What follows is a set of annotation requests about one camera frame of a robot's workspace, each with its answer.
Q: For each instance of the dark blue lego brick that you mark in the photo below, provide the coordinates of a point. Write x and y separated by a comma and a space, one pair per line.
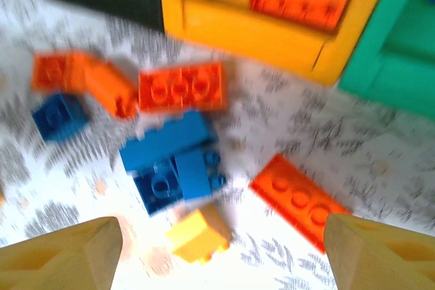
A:
59, 117
156, 191

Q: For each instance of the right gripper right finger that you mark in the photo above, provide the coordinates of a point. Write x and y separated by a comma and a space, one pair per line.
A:
374, 259

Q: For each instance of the green plastic bin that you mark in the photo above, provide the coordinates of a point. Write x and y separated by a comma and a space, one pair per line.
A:
391, 83

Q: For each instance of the yellow plastic bin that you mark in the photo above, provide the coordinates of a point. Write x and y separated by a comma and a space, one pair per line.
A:
255, 42

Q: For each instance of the yellow lego brick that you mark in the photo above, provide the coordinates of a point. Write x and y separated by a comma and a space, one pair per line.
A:
197, 235

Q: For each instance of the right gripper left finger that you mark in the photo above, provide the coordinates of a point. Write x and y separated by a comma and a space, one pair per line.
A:
61, 259

